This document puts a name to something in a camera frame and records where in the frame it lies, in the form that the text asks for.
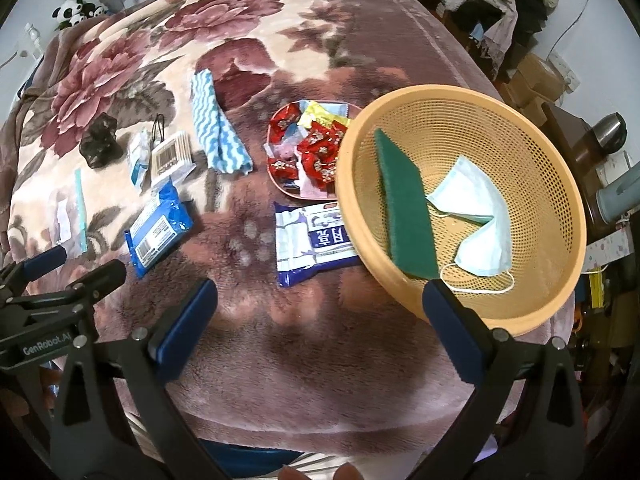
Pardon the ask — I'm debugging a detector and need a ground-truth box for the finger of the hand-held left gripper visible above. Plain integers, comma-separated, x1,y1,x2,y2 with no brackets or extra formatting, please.
10,259,127,312
0,245,69,302

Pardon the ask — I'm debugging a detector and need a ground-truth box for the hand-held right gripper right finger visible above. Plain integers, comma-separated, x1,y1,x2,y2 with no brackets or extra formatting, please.
400,278,586,480

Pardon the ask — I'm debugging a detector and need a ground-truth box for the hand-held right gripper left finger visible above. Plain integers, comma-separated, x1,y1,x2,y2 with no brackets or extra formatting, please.
49,278,236,480

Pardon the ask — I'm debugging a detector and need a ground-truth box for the green scouring pad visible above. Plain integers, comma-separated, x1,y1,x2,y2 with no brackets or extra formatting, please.
374,128,441,281

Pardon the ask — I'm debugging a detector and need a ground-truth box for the cotton swab box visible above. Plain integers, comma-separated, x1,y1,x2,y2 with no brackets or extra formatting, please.
150,131,197,186

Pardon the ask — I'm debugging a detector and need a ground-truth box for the orange plastic basket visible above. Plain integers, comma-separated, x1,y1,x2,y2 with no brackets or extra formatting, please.
334,84,587,338

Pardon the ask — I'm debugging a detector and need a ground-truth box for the blue wavy striped cloth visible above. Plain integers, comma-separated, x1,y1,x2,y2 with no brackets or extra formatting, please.
190,69,253,175

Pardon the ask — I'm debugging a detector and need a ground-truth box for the small white sachet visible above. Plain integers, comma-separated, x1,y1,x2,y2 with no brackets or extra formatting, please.
56,199,73,243

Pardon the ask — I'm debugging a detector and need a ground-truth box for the blue plastic packet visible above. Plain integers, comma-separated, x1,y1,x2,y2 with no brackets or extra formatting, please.
124,180,195,280

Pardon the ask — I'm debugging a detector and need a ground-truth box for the blue face mask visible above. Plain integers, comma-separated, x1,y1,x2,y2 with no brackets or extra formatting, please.
425,155,516,295

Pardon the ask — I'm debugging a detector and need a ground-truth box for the floral plush blanket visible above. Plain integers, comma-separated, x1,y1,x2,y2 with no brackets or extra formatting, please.
0,0,576,446

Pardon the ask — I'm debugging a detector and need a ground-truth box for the white blue sachet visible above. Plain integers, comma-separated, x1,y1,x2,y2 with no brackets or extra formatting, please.
126,130,153,193

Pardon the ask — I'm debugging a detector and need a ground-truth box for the black organza scrunchie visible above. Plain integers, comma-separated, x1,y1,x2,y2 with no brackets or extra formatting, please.
79,114,123,168

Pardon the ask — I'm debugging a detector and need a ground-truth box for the blue white wet wipes packet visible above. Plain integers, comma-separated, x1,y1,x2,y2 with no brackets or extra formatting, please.
274,201,361,288

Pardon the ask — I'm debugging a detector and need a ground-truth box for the person's blue garment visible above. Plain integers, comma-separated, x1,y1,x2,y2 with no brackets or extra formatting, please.
200,440,311,480

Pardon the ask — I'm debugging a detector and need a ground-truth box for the pink plastic tray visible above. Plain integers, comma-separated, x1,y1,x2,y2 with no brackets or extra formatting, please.
264,100,363,200

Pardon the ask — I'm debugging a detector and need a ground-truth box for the dark wooden cabinet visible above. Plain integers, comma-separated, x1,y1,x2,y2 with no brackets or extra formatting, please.
542,102,606,241

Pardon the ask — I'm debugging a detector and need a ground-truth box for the grey plastic pipe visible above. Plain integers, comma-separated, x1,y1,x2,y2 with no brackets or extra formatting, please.
595,162,640,226

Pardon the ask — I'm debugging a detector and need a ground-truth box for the pile of wrapped candies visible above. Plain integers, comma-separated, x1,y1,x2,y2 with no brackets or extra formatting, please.
267,101,351,196

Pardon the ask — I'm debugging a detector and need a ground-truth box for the steel vacuum flask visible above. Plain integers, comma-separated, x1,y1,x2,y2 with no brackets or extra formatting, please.
592,112,628,148

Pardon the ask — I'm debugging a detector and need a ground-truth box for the cardboard box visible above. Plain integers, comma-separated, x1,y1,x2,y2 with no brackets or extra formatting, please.
500,52,566,121

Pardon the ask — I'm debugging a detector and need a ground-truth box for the pile of clothes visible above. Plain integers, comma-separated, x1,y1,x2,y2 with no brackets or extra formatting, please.
437,0,558,61

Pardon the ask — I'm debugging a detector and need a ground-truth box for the white wall socket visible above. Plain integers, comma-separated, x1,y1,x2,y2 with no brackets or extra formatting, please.
550,52,581,91

